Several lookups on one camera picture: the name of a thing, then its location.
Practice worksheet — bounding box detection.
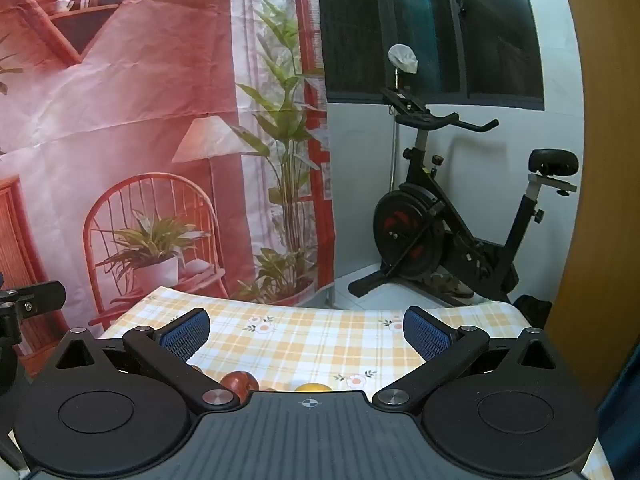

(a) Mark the dark blue cloth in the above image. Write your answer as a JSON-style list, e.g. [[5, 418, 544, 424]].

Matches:
[[597, 360, 640, 480]]

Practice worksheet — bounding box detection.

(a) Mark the black exercise bike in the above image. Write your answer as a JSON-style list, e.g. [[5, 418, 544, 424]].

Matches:
[[347, 72, 581, 311]]

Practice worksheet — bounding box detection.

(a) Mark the dark window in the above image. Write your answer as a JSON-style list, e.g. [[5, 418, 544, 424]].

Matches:
[[316, 0, 546, 111]]

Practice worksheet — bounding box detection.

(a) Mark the printed room scene backdrop cloth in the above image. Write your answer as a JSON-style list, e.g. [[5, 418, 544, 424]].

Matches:
[[0, 0, 337, 376]]

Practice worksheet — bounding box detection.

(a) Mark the wooden door panel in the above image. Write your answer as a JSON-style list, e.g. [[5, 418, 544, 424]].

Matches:
[[542, 0, 640, 406]]

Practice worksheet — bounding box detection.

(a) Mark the orange checked floral tablecloth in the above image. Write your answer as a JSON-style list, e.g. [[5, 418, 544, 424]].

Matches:
[[97, 286, 616, 480]]

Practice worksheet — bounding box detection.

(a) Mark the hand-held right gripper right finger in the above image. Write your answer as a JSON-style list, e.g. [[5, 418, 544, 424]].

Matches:
[[371, 305, 576, 417]]

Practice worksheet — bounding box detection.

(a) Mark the black bag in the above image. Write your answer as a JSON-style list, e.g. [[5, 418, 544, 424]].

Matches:
[[512, 295, 553, 331]]

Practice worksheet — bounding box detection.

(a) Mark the white plastic cover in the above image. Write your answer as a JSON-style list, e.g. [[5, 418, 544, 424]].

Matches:
[[388, 44, 419, 74]]

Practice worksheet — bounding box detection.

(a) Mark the red apple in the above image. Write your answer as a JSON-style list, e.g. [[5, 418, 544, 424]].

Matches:
[[220, 371, 261, 403]]

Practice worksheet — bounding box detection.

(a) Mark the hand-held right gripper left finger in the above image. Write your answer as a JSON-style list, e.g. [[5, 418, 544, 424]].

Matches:
[[44, 307, 241, 417]]

